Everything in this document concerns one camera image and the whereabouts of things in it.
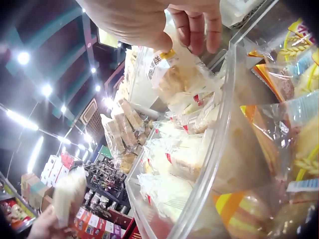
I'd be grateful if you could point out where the person's left hand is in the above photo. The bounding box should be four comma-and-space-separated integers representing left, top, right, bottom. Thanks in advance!
30, 204, 78, 239

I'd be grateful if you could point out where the person's right hand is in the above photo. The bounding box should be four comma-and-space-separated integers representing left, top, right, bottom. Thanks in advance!
75, 0, 223, 55

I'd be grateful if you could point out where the person's right index finger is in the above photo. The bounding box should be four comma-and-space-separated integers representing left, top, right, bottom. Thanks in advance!
166, 6, 190, 48

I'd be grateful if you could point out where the person's right ring finger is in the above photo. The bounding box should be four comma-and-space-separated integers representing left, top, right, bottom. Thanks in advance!
204, 0, 223, 54

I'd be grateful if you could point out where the person's right thumb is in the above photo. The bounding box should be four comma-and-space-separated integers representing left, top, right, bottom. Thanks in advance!
135, 31, 173, 53

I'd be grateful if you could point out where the person's right middle finger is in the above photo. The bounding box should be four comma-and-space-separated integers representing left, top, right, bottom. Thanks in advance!
187, 14, 207, 55

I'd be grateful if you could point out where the clear yellow-tagged snack packet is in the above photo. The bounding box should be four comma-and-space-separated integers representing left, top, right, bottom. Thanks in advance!
151, 47, 225, 105

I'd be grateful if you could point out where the white bread packet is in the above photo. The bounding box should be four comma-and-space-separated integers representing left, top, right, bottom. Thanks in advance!
53, 166, 87, 228

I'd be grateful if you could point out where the white bag with striped edge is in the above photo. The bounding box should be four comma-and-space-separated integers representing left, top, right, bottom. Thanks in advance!
221, 0, 276, 30

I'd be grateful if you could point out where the pile of brown cake packs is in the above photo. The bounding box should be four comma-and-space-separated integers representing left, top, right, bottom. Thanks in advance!
102, 98, 156, 172

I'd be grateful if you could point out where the square ceiling air vent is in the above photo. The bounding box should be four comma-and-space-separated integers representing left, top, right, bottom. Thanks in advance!
79, 98, 106, 126

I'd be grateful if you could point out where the clear acrylic bin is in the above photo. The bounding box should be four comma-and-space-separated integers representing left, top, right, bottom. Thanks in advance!
172, 0, 319, 239
124, 45, 235, 239

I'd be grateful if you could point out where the pile of white sandwich packets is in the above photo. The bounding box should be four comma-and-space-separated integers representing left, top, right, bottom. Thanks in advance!
136, 92, 225, 224

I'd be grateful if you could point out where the pile of orange-trimmed bread bags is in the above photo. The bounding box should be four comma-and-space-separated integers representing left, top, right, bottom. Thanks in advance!
212, 20, 319, 239

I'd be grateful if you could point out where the dark goods display rack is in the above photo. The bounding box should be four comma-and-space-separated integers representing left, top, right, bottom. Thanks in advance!
82, 159, 132, 217

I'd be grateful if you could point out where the stack of white red cartons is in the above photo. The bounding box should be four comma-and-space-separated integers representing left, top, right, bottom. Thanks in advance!
40, 153, 84, 189

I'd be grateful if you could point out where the row of colourful boxes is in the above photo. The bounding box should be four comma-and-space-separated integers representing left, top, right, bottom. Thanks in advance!
74, 209, 135, 239

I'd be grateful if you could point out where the brown cardboard carton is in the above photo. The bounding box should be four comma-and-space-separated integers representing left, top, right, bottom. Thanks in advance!
21, 173, 54, 207

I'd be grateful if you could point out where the full shop shelf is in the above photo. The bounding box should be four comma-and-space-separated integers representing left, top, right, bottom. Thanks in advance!
0, 172, 40, 232

